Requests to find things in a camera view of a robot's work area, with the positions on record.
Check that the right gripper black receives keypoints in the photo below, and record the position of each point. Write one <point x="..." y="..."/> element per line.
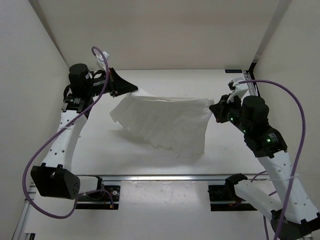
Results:
<point x="218" y="109"/>

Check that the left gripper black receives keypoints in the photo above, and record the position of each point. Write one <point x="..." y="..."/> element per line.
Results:
<point x="117" y="86"/>

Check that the white pleated skirt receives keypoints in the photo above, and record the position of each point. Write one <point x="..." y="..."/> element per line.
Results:
<point x="171" y="123"/>

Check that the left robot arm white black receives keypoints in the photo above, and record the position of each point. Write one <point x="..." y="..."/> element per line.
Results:
<point x="54" y="177"/>

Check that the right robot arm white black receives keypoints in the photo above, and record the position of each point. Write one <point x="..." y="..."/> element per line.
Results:
<point x="293" y="216"/>

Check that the right blue corner label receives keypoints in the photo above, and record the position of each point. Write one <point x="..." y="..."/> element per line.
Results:
<point x="233" y="71"/>

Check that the white front cover board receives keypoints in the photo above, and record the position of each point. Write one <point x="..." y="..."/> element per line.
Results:
<point x="155" y="209"/>

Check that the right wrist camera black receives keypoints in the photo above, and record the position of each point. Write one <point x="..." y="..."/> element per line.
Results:
<point x="237" y="89"/>

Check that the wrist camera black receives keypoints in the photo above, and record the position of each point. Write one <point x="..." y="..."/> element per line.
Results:
<point x="237" y="89"/>
<point x="101" y="60"/>

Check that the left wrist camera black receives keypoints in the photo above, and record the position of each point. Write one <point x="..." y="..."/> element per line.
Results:
<point x="101" y="60"/>

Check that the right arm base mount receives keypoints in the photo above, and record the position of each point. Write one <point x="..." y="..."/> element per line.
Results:
<point x="223" y="198"/>

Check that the front aluminium rail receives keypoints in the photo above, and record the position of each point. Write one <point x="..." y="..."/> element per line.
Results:
<point x="165" y="178"/>

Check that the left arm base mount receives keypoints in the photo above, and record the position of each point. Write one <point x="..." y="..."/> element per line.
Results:
<point x="102" y="200"/>

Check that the left aluminium frame rail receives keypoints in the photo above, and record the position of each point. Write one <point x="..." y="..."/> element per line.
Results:
<point x="19" y="232"/>

